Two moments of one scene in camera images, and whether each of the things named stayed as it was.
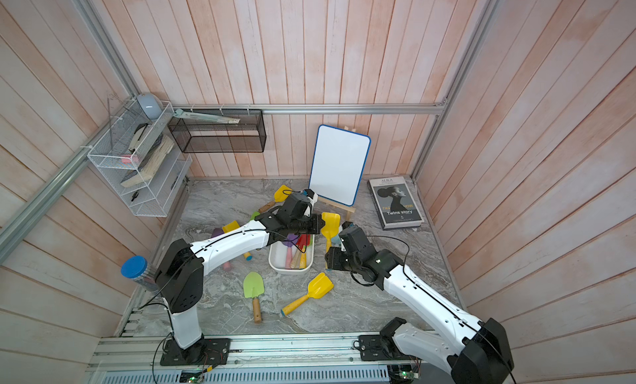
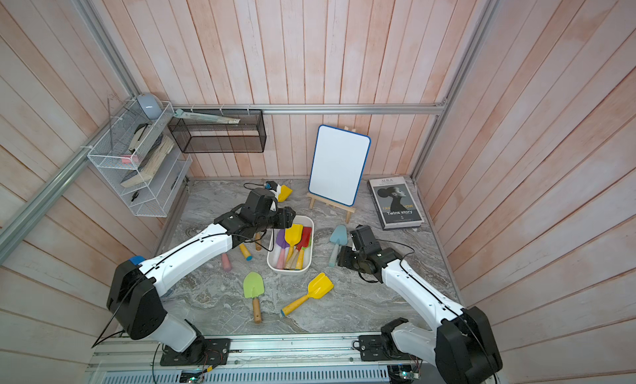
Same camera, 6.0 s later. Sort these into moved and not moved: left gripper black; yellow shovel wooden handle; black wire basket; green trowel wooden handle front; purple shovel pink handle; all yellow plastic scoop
Moved: left gripper black; purple shovel pink handle
Not moved: black wire basket; green trowel wooden handle front; yellow shovel wooden handle; all yellow plastic scoop
